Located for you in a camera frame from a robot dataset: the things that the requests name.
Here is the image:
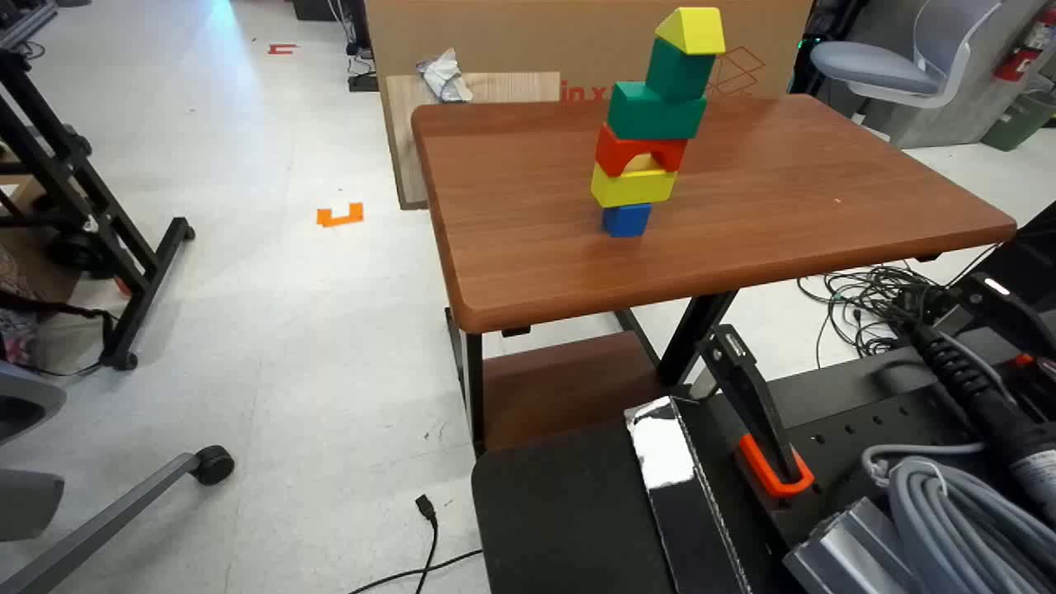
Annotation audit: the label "yellow pentagon toy block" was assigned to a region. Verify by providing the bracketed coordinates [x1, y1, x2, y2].
[652, 4, 730, 61]

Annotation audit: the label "blue cube toy block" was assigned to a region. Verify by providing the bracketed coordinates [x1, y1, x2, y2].
[601, 200, 658, 241]

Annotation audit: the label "yellow flat toy block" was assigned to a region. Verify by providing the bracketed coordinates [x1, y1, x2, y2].
[586, 162, 679, 211]

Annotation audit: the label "red arch toy block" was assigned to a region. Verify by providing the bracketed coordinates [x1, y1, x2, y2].
[590, 121, 691, 183]

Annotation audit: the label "green long toy block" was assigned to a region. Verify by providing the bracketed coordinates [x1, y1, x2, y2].
[605, 79, 708, 143]

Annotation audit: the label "green cube toy block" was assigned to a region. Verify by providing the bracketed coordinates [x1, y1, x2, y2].
[643, 33, 718, 105]

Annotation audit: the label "brown wooden lower panel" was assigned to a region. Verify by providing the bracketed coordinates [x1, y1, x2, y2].
[478, 330, 663, 456]

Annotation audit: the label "orange tape marker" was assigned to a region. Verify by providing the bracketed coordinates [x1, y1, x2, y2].
[312, 200, 366, 232]

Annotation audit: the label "shiny silver metal strip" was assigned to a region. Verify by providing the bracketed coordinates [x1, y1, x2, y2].
[620, 393, 760, 594]

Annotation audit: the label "black rubber pad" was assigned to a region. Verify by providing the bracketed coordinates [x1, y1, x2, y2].
[471, 418, 679, 594]

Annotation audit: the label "crumpled white plastic bag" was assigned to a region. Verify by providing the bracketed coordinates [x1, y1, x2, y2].
[416, 45, 478, 108]

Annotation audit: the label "large cardboard box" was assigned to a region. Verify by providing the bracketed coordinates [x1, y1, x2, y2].
[362, 0, 815, 108]

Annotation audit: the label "grey blue office chair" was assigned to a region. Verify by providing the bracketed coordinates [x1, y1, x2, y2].
[808, 0, 1006, 148]

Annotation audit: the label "black metal stand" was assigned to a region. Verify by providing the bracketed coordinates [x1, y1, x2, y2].
[0, 0, 198, 372]

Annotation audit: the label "grey office chair with caster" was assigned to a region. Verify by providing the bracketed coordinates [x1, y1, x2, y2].
[0, 359, 236, 594]

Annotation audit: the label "green box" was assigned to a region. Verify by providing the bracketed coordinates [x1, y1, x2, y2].
[980, 85, 1056, 156]

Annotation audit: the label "red fire extinguisher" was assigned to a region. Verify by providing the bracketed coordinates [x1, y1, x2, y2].
[993, 13, 1050, 85]

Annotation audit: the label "black cable with plug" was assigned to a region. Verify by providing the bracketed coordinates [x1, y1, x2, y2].
[348, 492, 489, 594]

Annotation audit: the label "black clamp with orange handle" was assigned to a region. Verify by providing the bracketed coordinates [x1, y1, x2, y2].
[697, 325, 823, 506]

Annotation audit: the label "tangled black floor cables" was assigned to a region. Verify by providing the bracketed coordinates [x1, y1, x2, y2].
[796, 262, 950, 370]

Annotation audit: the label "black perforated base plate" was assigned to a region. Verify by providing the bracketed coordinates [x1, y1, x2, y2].
[678, 327, 1056, 594]

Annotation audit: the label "silver metal bracket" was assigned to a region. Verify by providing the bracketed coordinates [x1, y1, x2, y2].
[782, 494, 939, 594]

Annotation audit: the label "black corrugated hose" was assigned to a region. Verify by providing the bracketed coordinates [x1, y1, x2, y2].
[878, 294, 1056, 502]

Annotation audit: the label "grey cable bundle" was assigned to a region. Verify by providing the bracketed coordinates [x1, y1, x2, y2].
[858, 444, 1056, 594]

